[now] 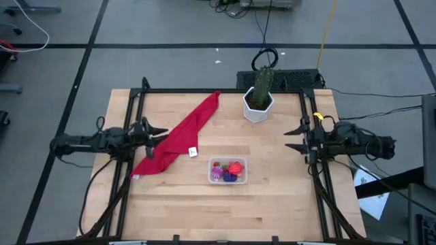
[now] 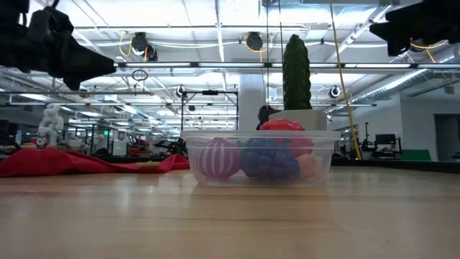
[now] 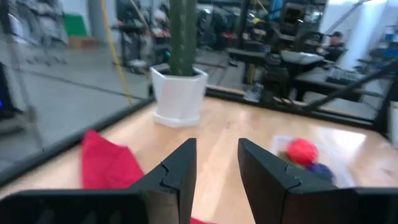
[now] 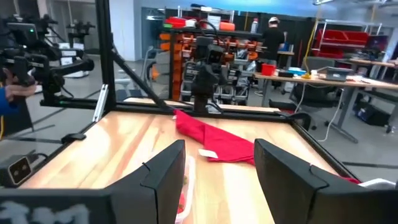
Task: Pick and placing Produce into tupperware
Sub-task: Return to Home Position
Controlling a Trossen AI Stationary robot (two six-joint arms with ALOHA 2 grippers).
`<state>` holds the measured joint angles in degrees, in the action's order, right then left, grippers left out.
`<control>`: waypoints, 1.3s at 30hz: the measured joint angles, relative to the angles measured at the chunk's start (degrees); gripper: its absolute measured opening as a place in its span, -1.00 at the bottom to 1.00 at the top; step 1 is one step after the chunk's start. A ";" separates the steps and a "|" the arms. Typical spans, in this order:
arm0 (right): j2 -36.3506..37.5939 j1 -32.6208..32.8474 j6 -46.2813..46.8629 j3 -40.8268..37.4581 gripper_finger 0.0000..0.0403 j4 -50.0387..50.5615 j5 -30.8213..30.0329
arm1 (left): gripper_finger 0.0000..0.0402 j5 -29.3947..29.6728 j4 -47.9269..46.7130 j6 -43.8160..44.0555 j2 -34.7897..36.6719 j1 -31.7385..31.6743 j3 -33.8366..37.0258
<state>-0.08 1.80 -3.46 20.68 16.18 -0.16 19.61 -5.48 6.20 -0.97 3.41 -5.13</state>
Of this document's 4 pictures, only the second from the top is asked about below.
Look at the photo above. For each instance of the white hexagonal plant pot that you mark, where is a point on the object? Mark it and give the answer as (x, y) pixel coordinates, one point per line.
(312, 120)

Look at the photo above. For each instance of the red toy pepper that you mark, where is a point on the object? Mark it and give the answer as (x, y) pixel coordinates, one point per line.
(284, 126)

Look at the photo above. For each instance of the pink toy peach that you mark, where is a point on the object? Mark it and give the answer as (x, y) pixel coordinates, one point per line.
(309, 167)

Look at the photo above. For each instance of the red cloth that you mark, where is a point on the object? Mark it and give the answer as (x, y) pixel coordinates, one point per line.
(54, 162)

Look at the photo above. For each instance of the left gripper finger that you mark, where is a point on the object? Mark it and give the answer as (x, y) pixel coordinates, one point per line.
(86, 66)
(77, 50)

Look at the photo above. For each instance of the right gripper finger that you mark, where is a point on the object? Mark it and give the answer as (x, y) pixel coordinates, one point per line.
(413, 14)
(395, 34)

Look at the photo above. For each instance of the green cactus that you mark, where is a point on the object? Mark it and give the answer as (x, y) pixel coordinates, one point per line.
(296, 72)

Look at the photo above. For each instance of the white robot figure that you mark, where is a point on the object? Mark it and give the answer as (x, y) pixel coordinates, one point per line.
(50, 124)

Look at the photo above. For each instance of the black metal table frame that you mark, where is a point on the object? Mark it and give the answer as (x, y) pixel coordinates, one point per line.
(395, 166)

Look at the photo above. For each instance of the purple toy grapes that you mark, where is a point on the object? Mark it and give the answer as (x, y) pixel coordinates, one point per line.
(269, 162)

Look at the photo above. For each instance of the black metal frame stand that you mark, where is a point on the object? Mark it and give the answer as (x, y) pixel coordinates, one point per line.
(210, 92)

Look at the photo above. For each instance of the black monitor on desk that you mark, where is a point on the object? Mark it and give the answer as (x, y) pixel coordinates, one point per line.
(385, 139)

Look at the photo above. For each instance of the clear plastic tupperware container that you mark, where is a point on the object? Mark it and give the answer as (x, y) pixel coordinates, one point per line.
(328, 172)

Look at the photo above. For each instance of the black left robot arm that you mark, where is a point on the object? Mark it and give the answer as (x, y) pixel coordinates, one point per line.
(10, 46)

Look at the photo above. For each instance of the green panel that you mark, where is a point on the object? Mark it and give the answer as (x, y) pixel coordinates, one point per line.
(417, 155)

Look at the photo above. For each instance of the person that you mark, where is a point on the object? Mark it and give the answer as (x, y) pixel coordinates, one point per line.
(267, 109)

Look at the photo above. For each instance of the purple striped toy onion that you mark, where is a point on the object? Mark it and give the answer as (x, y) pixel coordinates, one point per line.
(218, 160)

